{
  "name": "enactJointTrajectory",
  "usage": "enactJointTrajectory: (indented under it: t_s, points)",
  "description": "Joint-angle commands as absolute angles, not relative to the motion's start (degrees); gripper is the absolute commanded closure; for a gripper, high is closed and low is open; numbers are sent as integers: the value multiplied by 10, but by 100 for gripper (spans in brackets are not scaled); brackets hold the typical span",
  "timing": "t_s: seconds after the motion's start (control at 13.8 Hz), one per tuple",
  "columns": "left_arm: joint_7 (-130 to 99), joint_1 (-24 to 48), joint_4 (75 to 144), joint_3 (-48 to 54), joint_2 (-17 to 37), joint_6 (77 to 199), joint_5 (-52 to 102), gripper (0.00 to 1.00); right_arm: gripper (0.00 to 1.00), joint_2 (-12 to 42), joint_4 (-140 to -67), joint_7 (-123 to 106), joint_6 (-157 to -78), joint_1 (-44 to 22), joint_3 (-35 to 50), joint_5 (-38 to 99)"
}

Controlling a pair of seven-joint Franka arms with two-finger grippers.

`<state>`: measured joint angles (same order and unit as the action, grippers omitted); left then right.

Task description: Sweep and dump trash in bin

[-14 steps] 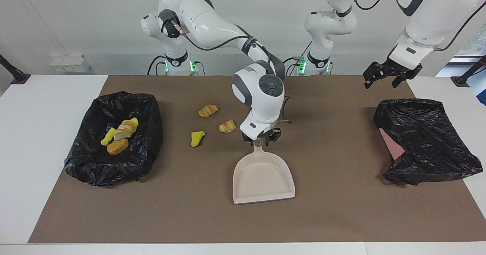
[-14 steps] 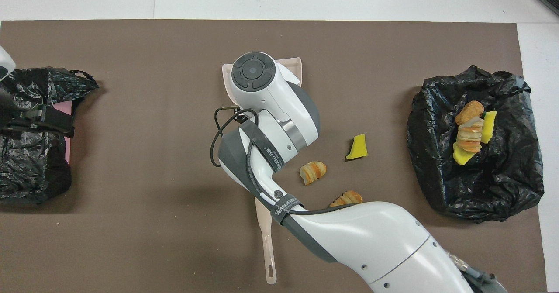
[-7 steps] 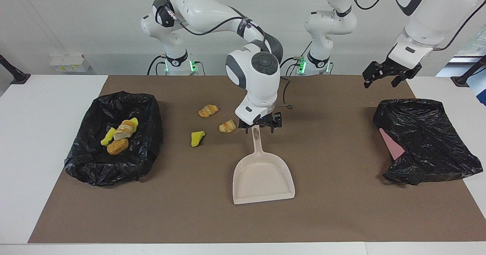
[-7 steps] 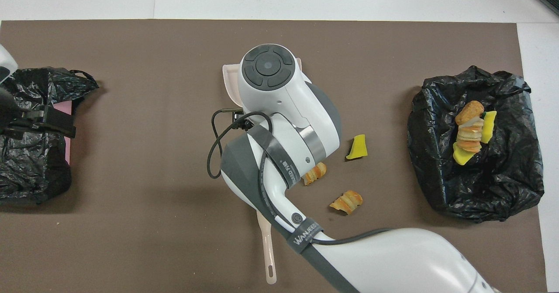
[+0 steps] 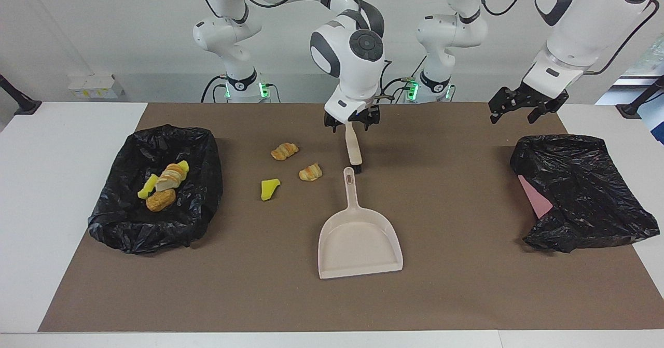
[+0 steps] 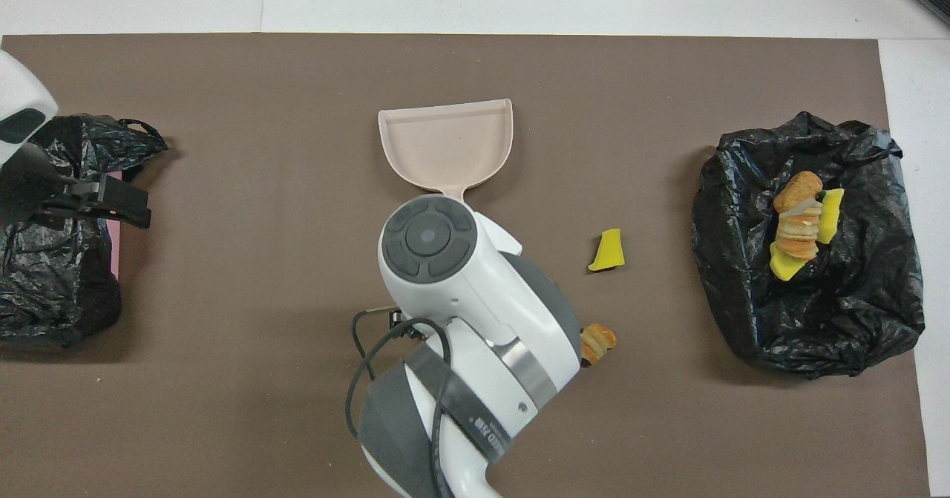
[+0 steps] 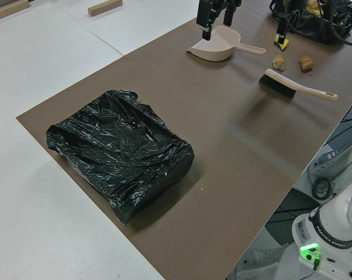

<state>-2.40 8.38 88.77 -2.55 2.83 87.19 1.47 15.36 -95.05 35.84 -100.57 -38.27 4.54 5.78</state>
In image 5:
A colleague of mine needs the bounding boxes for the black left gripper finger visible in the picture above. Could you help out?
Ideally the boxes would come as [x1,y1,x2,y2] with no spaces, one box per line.
[528,102,550,124]
[489,89,511,124]

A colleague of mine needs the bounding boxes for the beige hand brush black bristles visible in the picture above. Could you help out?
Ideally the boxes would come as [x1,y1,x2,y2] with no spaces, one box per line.
[344,121,364,175]

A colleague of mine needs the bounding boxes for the beige plastic dustpan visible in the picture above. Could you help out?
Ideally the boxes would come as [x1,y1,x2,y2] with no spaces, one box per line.
[317,166,404,280]

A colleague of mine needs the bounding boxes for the sandwich bread toy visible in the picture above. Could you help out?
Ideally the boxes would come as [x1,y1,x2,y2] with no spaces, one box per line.
[155,163,186,193]

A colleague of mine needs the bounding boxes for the brown toy bread roll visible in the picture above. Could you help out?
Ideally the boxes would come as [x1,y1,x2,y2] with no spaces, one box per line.
[146,188,177,213]

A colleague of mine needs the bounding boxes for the pink plastic bin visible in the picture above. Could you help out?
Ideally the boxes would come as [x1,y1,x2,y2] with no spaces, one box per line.
[519,174,555,220]

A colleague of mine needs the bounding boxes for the black trash bag on pink bin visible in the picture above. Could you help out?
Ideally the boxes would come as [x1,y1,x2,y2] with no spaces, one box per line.
[509,134,661,254]

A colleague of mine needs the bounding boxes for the black trash bag lined bin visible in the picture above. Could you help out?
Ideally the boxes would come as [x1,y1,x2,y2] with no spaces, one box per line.
[87,124,225,255]

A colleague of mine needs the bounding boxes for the large brown table mat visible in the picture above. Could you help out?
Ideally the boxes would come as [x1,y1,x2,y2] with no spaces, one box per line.
[38,103,664,333]

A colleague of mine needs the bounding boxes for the black left base cable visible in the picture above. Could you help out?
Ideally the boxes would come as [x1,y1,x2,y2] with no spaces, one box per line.
[376,77,416,103]

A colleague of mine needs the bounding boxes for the black base cable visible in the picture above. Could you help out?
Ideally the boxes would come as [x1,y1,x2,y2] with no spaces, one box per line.
[201,75,229,103]
[376,77,416,103]

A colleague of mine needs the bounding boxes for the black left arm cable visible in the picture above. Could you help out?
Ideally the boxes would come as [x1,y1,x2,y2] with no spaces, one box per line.
[475,0,659,76]

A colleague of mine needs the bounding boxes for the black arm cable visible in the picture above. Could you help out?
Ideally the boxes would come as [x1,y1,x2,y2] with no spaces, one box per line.
[200,0,395,105]
[475,0,659,76]

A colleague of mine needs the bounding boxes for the black camera stand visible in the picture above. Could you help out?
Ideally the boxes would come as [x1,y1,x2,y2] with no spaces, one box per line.
[0,74,43,116]
[616,76,664,119]

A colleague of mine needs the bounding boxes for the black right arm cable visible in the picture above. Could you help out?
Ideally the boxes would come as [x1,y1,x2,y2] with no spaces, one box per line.
[200,0,395,105]

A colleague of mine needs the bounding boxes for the black right base cable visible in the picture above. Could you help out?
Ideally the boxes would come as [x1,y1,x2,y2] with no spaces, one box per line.
[201,75,229,103]

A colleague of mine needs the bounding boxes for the white wall power strip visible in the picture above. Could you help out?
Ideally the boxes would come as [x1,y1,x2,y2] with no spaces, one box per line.
[68,74,125,100]

